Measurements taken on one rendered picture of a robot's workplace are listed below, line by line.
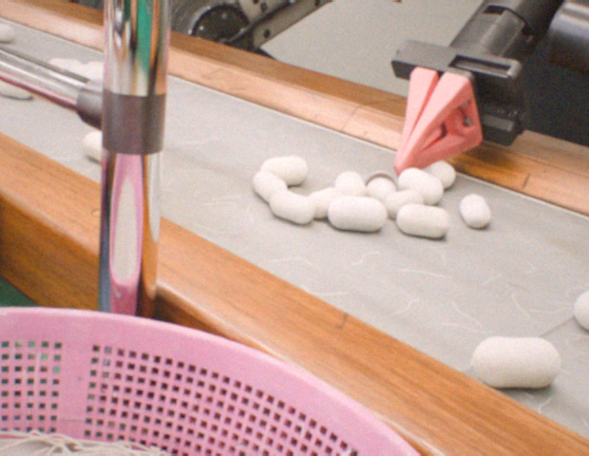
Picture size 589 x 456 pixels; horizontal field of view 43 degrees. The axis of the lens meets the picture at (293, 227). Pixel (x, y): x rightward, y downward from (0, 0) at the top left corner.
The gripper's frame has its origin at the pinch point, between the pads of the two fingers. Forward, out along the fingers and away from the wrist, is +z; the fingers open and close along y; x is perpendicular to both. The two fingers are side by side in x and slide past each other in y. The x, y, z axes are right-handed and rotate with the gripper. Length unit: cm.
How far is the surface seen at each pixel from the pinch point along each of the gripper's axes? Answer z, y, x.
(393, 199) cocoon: 5.0, 3.4, -3.4
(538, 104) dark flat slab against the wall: -132, -73, 145
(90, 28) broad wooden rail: -8, -56, 6
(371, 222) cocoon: 8.1, 4.4, -5.3
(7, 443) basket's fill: 29.2, 7.0, -19.5
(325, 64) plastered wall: -129, -165, 148
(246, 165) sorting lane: 6.3, -9.6, -2.9
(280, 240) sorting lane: 12.8, 1.8, -8.0
